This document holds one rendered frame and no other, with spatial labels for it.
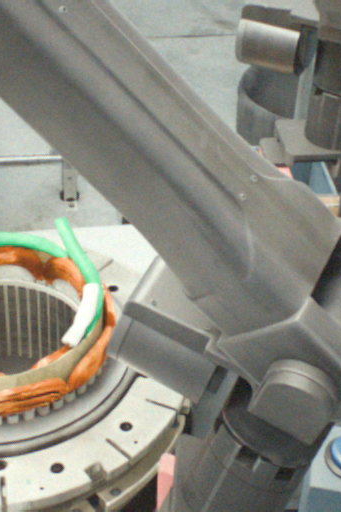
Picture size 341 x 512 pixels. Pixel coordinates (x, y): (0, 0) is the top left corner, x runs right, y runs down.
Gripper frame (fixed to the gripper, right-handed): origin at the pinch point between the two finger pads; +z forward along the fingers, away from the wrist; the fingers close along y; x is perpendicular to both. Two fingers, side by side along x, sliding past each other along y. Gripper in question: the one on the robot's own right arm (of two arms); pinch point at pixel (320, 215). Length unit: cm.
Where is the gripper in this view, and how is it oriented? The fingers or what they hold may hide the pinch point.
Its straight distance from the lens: 101.3
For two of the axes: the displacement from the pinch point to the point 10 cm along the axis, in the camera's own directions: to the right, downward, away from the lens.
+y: -9.9, 0.4, -1.2
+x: 1.2, 6.0, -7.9
